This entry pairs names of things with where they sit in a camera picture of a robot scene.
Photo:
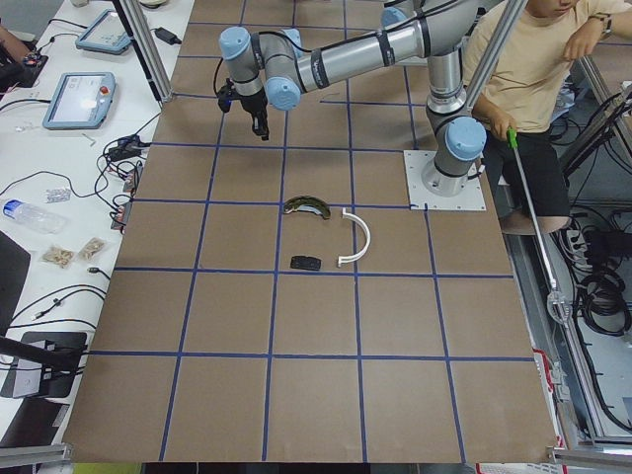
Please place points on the black power adapter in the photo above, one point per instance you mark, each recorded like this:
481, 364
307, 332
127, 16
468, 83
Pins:
167, 36

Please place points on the seated person beige shirt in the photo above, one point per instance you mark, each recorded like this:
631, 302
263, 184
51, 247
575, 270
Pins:
522, 93

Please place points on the aluminium frame post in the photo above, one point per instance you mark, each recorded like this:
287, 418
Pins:
138, 31

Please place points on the far teach pendant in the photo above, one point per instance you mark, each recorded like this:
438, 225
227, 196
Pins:
105, 34

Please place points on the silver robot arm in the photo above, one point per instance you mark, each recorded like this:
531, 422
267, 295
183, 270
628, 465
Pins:
272, 69

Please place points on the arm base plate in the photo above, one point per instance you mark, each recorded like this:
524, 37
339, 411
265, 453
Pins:
429, 189

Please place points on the near teach pendant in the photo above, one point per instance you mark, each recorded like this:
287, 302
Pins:
81, 100

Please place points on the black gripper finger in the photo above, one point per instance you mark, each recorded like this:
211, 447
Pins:
260, 127

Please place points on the clear plastic water bottle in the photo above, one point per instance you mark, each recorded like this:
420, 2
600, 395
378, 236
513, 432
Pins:
33, 217

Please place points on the olive green brake shoe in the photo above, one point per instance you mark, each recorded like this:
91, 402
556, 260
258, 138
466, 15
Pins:
309, 204

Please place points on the black brake pad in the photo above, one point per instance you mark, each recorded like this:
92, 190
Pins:
305, 263

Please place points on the teach pendant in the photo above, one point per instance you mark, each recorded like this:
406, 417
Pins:
105, 34
81, 100

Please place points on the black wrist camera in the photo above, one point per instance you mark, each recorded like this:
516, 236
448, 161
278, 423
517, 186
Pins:
225, 96

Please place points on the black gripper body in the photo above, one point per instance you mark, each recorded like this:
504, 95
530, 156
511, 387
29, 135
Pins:
254, 105

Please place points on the white curved plastic part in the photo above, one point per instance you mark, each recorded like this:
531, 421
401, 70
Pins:
344, 260

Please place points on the green handled reach stick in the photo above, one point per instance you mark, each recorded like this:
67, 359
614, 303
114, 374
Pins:
558, 307

